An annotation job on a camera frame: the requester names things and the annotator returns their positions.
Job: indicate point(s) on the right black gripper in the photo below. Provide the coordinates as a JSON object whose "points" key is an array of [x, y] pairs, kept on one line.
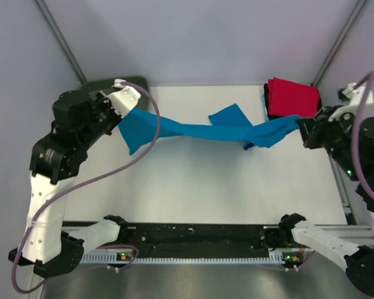
{"points": [[308, 126]]}

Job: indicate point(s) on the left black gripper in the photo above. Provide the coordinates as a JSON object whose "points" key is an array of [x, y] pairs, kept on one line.
{"points": [[102, 101]]}

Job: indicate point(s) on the blue t shirt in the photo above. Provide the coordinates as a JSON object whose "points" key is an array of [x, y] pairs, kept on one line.
{"points": [[229, 124]]}

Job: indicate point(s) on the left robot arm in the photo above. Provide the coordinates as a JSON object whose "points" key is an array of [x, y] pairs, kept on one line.
{"points": [[54, 165]]}

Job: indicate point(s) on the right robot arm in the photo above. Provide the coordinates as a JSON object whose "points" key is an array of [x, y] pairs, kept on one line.
{"points": [[353, 152]]}

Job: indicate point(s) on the folded red t shirt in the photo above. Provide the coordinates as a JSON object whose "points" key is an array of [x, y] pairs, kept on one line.
{"points": [[291, 96]]}

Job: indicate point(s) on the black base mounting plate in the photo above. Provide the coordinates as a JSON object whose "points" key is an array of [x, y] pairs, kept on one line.
{"points": [[195, 241]]}

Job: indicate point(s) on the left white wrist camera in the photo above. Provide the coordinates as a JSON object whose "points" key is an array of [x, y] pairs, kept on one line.
{"points": [[124, 99]]}

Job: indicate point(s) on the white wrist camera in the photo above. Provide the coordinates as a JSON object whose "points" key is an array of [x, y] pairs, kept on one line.
{"points": [[124, 99], [352, 95]]}

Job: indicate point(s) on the right aluminium corner post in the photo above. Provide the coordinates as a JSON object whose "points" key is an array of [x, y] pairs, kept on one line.
{"points": [[343, 35]]}

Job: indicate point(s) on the aluminium corner post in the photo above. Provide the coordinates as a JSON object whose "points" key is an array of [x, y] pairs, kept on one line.
{"points": [[343, 35], [60, 40]]}

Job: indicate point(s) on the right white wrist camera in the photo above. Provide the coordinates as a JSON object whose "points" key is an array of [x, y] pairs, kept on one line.
{"points": [[352, 95]]}

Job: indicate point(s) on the left aluminium corner post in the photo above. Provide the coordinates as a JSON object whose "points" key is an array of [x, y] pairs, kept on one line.
{"points": [[60, 40]]}

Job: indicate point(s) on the grey slotted cable duct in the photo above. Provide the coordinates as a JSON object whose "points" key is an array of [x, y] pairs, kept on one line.
{"points": [[275, 257]]}

